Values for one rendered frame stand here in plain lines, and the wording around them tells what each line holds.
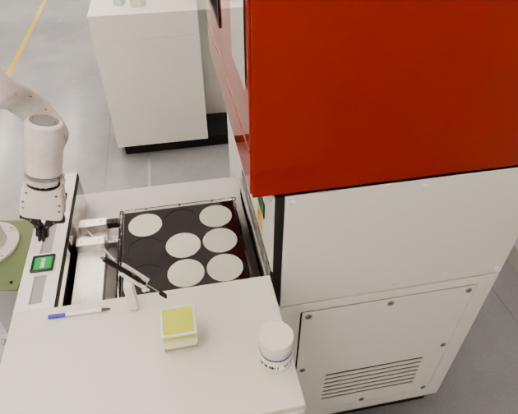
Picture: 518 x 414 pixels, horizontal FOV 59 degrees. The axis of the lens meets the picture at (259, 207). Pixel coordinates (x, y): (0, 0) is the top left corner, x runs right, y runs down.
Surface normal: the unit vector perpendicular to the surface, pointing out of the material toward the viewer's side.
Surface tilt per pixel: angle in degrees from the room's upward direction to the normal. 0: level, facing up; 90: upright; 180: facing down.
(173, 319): 0
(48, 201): 84
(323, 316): 90
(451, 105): 90
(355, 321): 90
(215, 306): 0
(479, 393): 0
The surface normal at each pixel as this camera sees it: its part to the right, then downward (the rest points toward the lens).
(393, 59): 0.19, 0.65
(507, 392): 0.00, -0.75
